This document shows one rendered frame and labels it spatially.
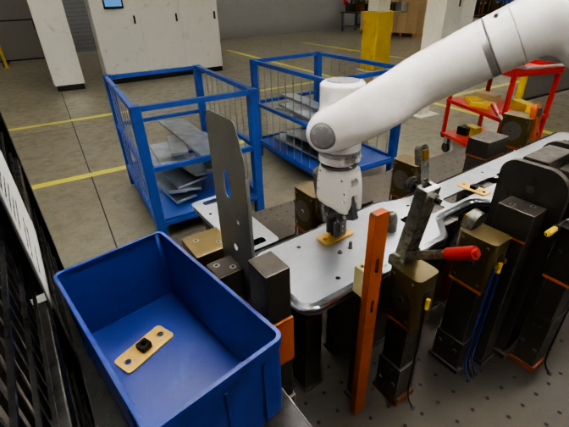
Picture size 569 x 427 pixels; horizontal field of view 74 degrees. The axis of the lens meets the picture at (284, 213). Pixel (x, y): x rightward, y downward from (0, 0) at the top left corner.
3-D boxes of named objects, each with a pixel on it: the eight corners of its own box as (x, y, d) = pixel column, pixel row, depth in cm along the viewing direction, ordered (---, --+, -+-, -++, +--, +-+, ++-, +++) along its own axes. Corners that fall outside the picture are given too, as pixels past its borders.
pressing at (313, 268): (549, 130, 149) (550, 126, 148) (618, 146, 133) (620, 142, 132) (242, 259, 83) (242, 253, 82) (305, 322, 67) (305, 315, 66)
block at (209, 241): (232, 341, 99) (216, 225, 81) (247, 363, 94) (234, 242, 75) (204, 357, 96) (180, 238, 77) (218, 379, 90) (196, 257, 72)
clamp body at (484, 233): (443, 342, 98) (476, 219, 79) (482, 372, 90) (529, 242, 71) (426, 354, 95) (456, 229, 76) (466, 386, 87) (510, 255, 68)
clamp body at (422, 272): (389, 371, 91) (411, 252, 73) (424, 402, 84) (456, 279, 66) (370, 385, 88) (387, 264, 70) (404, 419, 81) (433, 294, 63)
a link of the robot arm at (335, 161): (371, 149, 75) (370, 163, 76) (341, 138, 81) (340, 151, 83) (339, 159, 71) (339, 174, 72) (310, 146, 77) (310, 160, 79)
